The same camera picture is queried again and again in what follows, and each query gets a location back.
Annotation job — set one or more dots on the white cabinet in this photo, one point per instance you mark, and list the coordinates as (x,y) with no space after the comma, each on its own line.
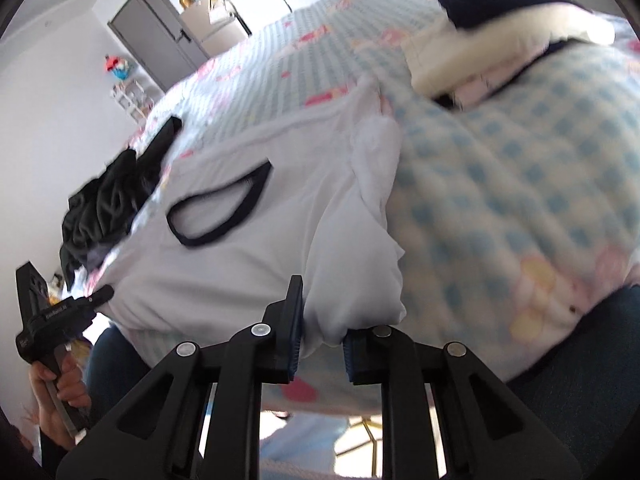
(210,30)

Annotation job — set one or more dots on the navy folded garment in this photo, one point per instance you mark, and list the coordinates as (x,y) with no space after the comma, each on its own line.
(480,0)

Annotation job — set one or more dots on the person's left hand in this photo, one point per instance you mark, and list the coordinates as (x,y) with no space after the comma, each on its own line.
(75,392)

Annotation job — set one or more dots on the grey door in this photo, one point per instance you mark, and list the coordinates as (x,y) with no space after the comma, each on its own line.
(150,25)

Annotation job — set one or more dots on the cream folded garment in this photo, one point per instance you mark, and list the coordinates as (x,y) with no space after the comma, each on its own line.
(450,60)

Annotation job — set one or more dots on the gold metal frame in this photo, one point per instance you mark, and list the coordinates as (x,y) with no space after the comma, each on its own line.
(367,430)

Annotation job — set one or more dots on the person's right leg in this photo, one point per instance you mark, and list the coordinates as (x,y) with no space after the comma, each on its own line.
(590,385)

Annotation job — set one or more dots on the black garment pile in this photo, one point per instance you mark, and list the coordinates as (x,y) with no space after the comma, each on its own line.
(100,210)

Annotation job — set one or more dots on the white t-shirt navy trim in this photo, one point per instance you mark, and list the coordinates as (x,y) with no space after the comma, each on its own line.
(225,260)

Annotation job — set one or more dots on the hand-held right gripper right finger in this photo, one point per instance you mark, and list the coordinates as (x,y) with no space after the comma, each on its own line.
(350,357)

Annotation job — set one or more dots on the blue checked cartoon-print blanket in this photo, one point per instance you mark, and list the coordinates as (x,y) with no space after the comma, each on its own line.
(500,185)

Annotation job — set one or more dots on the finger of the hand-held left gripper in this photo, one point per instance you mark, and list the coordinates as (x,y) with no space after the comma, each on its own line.
(97,295)

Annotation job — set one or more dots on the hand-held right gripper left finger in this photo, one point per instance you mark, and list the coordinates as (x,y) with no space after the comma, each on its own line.
(296,335)

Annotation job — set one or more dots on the colourful toy figure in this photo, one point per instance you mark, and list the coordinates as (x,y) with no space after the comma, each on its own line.
(119,66)

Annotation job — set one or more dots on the white shelf rack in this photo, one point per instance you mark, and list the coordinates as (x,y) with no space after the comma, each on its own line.
(132,100)

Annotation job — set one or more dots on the pink printed folded garment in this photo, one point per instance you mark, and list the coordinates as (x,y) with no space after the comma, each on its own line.
(480,87)

